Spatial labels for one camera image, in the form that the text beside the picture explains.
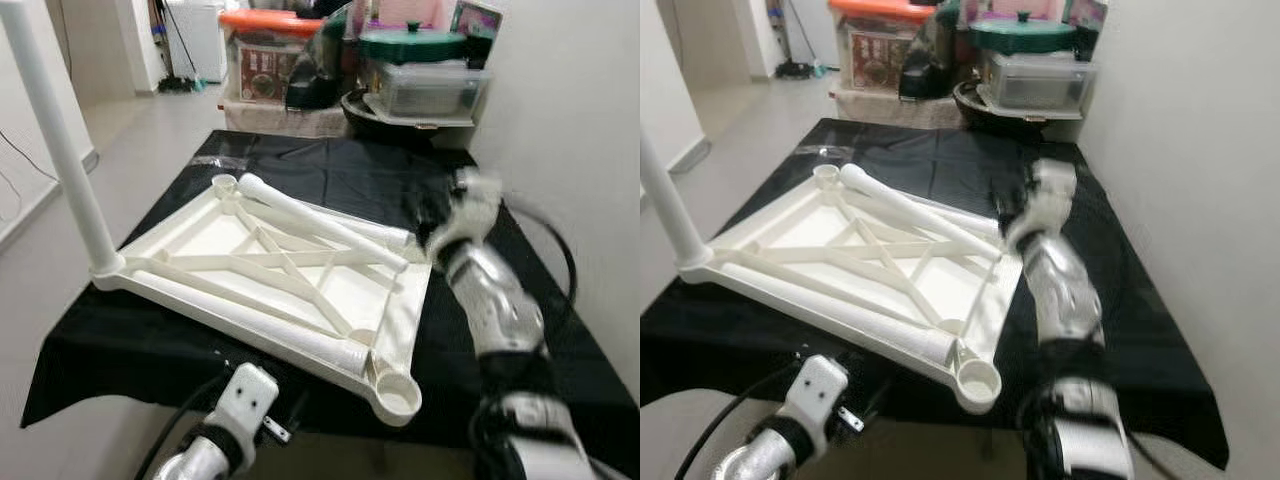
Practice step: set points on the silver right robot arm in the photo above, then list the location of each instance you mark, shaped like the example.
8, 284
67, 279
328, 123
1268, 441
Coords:
495, 300
1065, 290

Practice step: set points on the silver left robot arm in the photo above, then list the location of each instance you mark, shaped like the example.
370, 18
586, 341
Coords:
195, 465
755, 465

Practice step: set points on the black tablecloth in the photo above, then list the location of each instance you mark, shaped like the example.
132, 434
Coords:
950, 150
350, 165

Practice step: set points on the black round pan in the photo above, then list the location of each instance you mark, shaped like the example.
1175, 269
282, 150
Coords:
1000, 118
385, 125

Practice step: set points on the clear plastic storage box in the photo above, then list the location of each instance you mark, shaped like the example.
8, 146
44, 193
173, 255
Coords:
430, 90
1040, 80

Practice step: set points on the beige padded base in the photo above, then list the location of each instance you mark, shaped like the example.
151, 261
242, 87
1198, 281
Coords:
890, 108
280, 118

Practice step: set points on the shiny black bag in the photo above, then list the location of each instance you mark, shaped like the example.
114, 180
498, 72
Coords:
315, 85
925, 70

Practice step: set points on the green round lid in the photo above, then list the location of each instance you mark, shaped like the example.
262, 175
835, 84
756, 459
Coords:
410, 45
1020, 35

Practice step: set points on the pink storage box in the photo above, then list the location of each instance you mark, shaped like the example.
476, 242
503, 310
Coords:
1010, 8
410, 12

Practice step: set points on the flat clear tape patch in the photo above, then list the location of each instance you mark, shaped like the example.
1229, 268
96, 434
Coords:
220, 160
825, 150

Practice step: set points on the orange lid storage box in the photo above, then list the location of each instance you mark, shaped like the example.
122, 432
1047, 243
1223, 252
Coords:
880, 50
260, 65

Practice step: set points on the white plastic table top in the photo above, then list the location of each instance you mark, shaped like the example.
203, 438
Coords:
205, 235
790, 225

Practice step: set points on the black floor mop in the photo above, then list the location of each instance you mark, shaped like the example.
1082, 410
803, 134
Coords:
178, 85
798, 70

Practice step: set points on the white appliance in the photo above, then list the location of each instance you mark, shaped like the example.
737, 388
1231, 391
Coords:
200, 40
818, 30

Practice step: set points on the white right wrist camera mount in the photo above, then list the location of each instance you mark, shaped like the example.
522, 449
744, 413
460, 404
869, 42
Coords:
1050, 190
475, 205

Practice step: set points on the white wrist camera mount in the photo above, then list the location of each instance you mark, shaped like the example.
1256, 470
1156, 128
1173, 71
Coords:
245, 400
475, 205
818, 390
1050, 190

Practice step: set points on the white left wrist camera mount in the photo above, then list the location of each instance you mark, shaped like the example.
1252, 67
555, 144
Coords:
245, 400
818, 390

